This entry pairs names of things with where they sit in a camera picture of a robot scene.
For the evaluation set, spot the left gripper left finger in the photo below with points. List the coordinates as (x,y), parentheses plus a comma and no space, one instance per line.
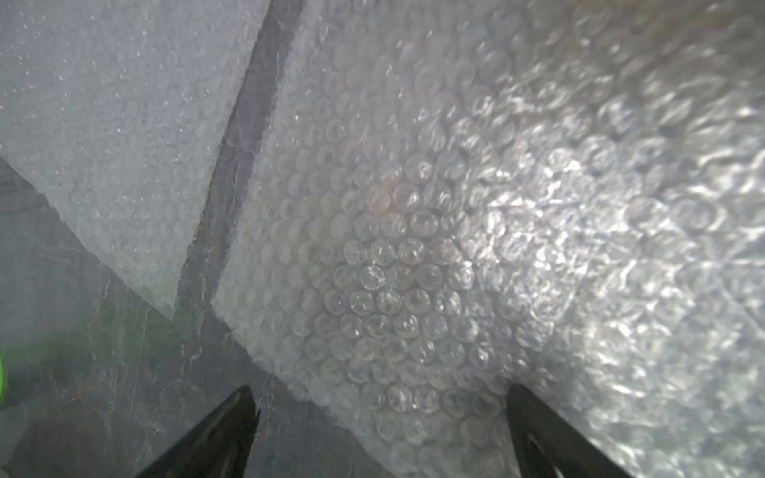
(218,446)

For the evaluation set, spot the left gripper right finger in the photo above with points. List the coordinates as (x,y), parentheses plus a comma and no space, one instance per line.
(546,445)

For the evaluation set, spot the bubble wrap sheet stack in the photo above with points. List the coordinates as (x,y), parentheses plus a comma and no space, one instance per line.
(115,111)

